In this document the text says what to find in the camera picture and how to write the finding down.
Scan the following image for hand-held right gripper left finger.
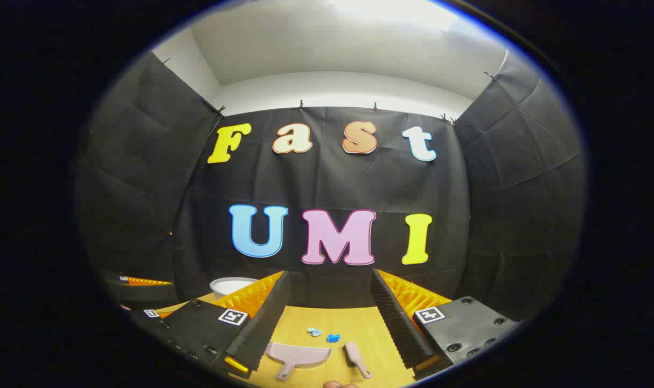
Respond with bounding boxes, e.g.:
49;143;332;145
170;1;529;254
163;271;291;378

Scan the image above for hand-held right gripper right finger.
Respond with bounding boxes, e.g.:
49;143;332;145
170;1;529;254
370;268;519;381

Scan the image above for mauve plastic dustpan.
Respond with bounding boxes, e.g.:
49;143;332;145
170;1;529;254
265;341;332;381

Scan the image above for small mauve broom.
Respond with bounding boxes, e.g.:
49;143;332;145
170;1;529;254
344;341;373;379

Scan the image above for white ribbed garbage bin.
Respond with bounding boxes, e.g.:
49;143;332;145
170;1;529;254
210;277;258;300

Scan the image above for yellow wooden desktop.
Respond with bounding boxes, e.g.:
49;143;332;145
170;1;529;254
155;291;431;388

